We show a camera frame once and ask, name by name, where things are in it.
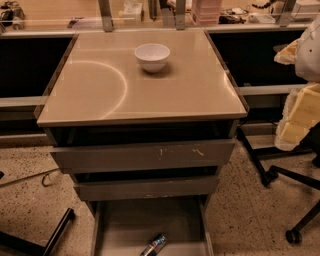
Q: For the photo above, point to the black desk frame right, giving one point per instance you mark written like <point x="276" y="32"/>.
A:
<point x="272" y="152"/>

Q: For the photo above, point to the grey drawer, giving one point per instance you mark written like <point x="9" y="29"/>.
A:
<point x="144" y="156"/>
<point x="147" y="188"/>

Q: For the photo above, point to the open bottom drawer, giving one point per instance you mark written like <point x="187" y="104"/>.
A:
<point x="126" y="227"/>

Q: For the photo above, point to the metal post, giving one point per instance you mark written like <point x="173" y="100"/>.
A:
<point x="284" y="17"/>
<point x="180" y="14"/>
<point x="105" y="11"/>

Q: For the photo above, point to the beige top drawer cabinet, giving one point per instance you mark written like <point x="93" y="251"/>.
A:
<point x="101" y="82"/>

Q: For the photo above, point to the metal post right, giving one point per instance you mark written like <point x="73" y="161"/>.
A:
<point x="284" y="17"/>

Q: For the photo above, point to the grey top drawer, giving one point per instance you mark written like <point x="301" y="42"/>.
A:
<point x="144" y="156"/>

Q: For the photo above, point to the metal post middle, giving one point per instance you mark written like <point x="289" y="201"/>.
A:
<point x="180" y="14"/>

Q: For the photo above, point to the black metal leg left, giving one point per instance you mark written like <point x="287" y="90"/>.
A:
<point x="32" y="249"/>

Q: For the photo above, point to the white box on shelf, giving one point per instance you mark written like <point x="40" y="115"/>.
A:
<point x="132" y="11"/>

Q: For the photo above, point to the metal post left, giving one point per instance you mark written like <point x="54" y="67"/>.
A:
<point x="105" y="11"/>

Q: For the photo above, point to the black office chair base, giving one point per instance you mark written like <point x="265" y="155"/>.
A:
<point x="299" y="195"/>

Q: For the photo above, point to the pink stacked box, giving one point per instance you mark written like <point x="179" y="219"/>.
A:
<point x="206" y="12"/>

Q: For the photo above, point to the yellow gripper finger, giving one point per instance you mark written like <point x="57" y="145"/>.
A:
<point x="286" y="53"/>
<point x="301" y="112"/>

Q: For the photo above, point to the redbull can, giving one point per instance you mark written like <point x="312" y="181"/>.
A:
<point x="155" y="246"/>

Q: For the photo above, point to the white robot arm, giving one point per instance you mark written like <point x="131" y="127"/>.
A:
<point x="307" y="65"/>

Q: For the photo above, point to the grey middle drawer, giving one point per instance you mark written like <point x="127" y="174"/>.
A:
<point x="147" y="188"/>

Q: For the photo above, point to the white ceramic bowl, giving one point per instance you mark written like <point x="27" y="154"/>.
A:
<point x="152" y="57"/>

